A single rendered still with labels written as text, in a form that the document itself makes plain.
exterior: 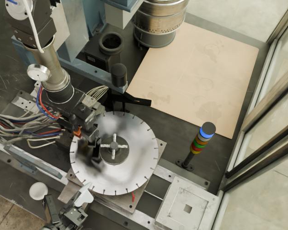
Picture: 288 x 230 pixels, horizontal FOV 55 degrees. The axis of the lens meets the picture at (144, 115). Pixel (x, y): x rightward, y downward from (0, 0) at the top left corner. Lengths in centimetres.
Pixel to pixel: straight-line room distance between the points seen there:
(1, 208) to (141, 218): 117
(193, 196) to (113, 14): 70
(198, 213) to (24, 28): 83
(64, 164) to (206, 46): 98
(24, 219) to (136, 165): 118
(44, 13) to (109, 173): 62
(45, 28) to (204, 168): 92
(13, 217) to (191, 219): 132
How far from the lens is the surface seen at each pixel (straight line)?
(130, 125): 109
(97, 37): 137
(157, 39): 151
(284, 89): 107
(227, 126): 139
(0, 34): 176
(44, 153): 131
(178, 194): 108
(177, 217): 107
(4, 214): 212
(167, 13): 134
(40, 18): 60
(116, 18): 97
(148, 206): 121
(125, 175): 103
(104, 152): 105
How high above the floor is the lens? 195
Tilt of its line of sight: 63 degrees down
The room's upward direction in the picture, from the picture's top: 7 degrees clockwise
